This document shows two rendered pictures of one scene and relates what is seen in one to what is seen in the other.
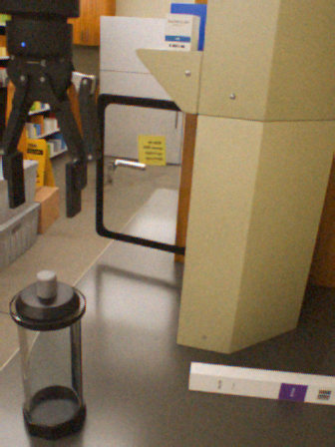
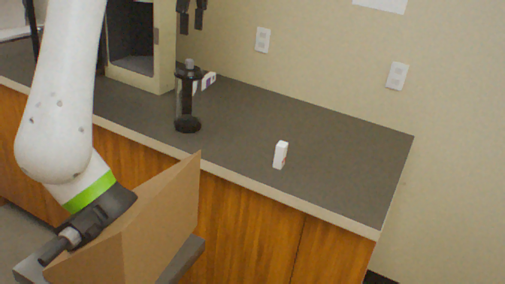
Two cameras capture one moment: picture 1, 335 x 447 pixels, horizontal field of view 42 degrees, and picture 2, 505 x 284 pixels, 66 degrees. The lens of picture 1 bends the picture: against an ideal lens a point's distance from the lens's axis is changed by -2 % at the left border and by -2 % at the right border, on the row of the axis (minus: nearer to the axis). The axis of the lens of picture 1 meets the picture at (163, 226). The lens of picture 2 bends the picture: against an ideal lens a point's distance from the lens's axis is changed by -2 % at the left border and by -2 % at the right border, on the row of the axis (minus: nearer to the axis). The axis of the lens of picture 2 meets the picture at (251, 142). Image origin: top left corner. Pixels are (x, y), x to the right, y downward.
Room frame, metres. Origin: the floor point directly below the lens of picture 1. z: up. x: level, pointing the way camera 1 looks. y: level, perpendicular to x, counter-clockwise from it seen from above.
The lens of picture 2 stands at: (0.02, 1.41, 1.69)
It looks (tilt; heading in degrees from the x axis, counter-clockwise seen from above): 31 degrees down; 282
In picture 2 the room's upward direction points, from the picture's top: 8 degrees clockwise
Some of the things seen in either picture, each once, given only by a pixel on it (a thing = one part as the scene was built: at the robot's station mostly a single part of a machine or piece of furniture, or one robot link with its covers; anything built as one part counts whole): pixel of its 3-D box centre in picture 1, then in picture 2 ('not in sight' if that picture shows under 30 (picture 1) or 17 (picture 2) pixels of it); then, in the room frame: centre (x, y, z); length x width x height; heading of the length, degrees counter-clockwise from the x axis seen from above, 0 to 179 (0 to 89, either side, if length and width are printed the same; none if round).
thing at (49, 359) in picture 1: (51, 360); (188, 98); (0.54, 0.16, 1.06); 0.11 x 0.11 x 0.21
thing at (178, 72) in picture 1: (184, 76); not in sight; (0.93, -0.02, 1.46); 0.32 x 0.12 x 0.10; 168
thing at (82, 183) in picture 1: (87, 170); not in sight; (0.52, 0.10, 1.37); 0.03 x 0.01 x 0.05; 78
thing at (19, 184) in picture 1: (16, 180); (184, 23); (0.55, 0.20, 1.34); 0.03 x 0.01 x 0.07; 168
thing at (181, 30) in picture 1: (181, 33); not in sight; (0.87, -0.01, 1.54); 0.05 x 0.05 x 0.06; 72
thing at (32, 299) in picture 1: (47, 294); (189, 68); (0.54, 0.16, 1.18); 0.09 x 0.09 x 0.07
